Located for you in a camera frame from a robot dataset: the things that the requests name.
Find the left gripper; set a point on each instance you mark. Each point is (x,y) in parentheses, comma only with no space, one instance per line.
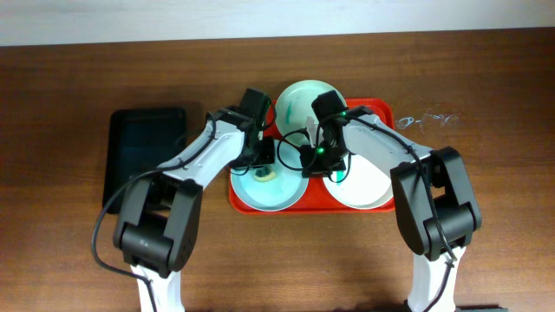
(258,156)

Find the light blue plate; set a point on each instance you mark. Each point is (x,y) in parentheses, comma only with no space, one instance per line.
(286,189)

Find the black plastic tray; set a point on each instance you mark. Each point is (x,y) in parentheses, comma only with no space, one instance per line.
(141,139)

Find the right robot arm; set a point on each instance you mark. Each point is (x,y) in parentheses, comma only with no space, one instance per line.
(436,210)

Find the red plastic tray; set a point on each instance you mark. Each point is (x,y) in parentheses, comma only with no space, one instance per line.
(316,198)

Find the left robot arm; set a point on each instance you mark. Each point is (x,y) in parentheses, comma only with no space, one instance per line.
(158,223)

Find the green yellow sponge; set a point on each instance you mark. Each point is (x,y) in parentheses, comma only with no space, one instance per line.
(264,175)

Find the light green plate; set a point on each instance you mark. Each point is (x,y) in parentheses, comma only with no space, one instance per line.
(293,106)

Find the white plate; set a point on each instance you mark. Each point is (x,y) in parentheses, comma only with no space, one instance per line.
(361,186)

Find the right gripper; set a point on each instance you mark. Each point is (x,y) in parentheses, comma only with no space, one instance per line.
(323,165)

